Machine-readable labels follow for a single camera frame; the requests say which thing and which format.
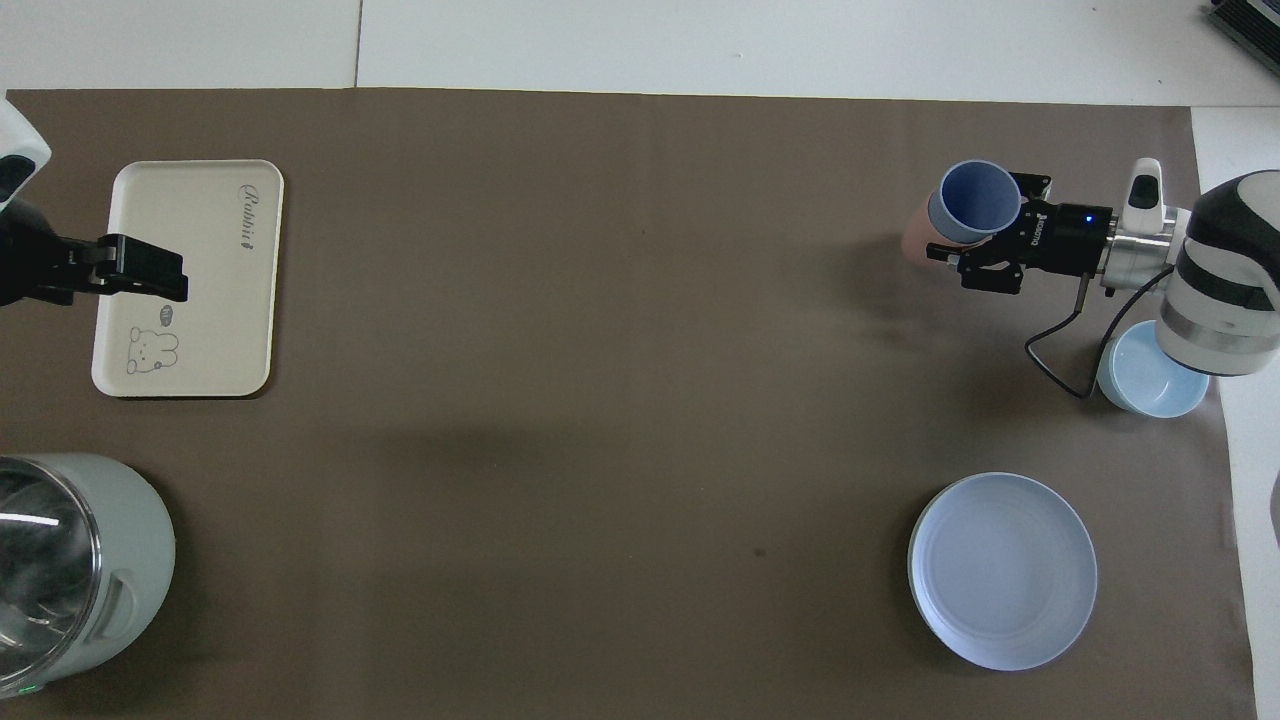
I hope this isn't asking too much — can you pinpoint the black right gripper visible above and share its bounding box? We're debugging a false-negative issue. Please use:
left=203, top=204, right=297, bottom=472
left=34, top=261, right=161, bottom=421
left=925, top=172, right=1113, bottom=294

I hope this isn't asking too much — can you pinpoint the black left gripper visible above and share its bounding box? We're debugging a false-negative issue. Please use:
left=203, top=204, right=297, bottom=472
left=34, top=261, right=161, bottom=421
left=0, top=200, right=189, bottom=306

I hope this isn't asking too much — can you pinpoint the blue plastic cup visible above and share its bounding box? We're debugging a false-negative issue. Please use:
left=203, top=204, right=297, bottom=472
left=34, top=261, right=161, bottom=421
left=928, top=160, right=1023, bottom=244

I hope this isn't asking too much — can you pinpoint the pink plastic cup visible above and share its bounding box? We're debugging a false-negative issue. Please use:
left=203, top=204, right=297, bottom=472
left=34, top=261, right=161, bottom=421
left=902, top=200, right=961, bottom=266

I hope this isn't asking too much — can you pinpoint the white tray with bear print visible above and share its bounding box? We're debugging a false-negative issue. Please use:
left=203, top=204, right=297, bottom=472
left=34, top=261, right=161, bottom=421
left=91, top=159, right=285, bottom=399

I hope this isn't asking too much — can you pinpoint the light blue bowl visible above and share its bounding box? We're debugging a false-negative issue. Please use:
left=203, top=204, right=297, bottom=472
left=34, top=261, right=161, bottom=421
left=1097, top=320, right=1211, bottom=418

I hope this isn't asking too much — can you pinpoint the pale green cooking pot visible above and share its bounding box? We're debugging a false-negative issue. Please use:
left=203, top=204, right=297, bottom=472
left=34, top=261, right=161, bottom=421
left=0, top=453, right=177, bottom=698

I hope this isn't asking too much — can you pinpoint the dark grey device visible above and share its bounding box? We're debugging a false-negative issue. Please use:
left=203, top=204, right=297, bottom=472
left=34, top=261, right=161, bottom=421
left=1205, top=0, right=1280, bottom=51

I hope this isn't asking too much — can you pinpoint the glass pot lid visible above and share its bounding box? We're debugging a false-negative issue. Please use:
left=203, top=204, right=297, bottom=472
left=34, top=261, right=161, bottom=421
left=0, top=458, right=104, bottom=691

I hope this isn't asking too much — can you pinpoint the lavender plate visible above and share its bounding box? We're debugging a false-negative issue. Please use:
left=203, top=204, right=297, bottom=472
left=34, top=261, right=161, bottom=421
left=907, top=472, right=1099, bottom=672

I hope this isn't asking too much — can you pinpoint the brown table mat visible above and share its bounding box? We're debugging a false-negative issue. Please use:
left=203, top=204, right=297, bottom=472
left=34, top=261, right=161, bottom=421
left=0, top=88, right=1259, bottom=720

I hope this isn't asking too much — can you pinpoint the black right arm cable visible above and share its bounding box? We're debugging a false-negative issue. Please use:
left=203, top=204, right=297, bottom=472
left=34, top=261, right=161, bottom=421
left=1025, top=265, right=1176, bottom=401

